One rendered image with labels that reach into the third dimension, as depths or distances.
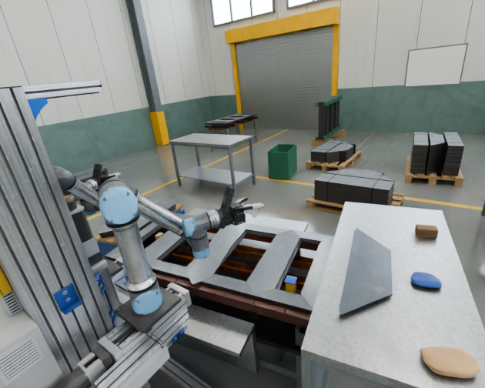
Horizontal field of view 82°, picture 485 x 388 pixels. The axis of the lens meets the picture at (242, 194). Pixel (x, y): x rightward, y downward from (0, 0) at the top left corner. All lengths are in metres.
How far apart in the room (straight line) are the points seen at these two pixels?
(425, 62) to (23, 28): 9.84
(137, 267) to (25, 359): 0.50
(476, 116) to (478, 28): 2.01
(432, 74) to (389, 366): 8.53
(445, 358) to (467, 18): 8.59
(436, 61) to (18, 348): 9.24
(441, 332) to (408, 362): 0.21
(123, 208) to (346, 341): 0.93
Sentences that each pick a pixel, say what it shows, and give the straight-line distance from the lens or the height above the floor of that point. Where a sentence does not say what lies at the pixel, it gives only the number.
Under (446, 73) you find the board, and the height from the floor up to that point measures 1.52.
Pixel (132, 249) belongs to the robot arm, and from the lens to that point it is 1.11.
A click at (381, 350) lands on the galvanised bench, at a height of 1.05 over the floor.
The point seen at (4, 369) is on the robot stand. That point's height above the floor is 1.15.
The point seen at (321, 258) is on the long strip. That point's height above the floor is 0.85.
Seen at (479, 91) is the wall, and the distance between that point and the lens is 9.34.
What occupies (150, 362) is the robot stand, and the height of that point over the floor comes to 0.95.
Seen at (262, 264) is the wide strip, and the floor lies 0.85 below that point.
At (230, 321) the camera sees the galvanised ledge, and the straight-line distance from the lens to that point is 1.79.
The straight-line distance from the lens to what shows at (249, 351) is 1.90.
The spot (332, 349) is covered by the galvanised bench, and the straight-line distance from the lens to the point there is 1.20.
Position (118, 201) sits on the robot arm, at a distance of 1.01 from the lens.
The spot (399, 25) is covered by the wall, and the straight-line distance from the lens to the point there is 9.42.
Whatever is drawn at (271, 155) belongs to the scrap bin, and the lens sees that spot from 5.50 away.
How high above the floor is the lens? 1.99
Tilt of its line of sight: 23 degrees down
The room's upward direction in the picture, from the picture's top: 6 degrees counter-clockwise
